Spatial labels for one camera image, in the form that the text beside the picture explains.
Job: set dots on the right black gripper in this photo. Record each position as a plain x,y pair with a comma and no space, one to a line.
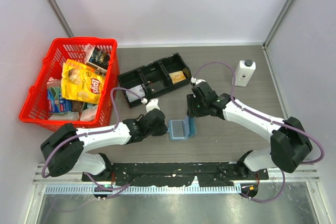
192,112

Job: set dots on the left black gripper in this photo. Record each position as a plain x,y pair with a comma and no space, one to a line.
163,129

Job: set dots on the blue leather card holder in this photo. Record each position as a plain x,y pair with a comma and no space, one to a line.
182,129

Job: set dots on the gold card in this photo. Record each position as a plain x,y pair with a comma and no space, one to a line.
177,76

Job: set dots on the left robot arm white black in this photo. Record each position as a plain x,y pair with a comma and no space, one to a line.
68,148

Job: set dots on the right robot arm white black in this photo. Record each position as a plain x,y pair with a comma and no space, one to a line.
289,144

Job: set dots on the white card in tray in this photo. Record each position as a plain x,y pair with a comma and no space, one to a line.
135,92

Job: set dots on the black three-compartment organizer tray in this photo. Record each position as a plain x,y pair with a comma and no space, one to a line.
155,77

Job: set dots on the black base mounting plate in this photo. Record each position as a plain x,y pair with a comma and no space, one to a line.
208,174

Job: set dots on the white bottle grey cap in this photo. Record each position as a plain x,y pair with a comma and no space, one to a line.
243,73

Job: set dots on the black snack box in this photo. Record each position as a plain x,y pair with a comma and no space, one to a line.
97,59

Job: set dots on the yellow Lays chips bag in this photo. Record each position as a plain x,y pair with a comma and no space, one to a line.
80,82

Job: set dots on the blue packaged item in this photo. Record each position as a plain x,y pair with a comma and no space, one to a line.
56,103

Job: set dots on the red plastic shopping basket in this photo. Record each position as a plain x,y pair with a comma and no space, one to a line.
35,108

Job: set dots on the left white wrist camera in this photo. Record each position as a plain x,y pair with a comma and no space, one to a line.
150,104

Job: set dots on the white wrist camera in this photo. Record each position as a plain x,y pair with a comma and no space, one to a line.
195,81
150,104

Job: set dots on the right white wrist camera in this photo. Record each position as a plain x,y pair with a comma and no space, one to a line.
195,81

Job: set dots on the aluminium rail frame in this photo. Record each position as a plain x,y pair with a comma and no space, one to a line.
72,183

